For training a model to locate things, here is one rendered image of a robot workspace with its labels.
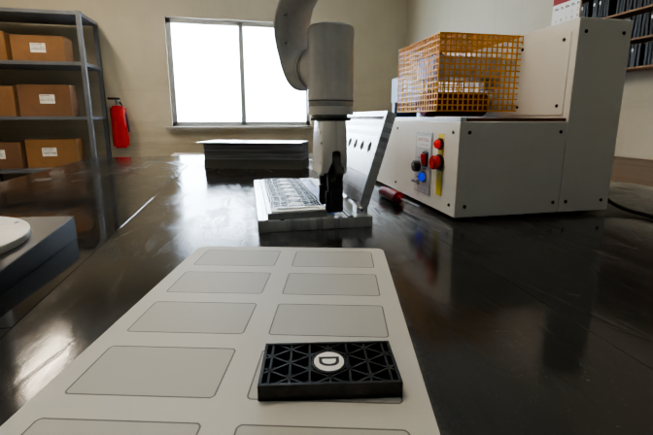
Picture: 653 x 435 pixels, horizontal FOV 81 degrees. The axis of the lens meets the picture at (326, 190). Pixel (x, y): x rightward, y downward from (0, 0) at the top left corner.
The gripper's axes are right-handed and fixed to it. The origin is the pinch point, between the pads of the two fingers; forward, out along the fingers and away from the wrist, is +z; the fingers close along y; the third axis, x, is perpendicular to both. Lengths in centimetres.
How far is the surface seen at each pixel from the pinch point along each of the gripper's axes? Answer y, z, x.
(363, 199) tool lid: 5.7, -1.0, 5.0
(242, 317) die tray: 35.9, 3.2, -16.3
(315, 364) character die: 45.8, 2.0, -10.9
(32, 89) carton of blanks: -329, -40, -204
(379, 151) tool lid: 5.7, -9.5, 7.7
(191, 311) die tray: 33.6, 3.2, -21.2
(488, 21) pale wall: -214, -89, 171
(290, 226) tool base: 5.7, 3.3, -8.5
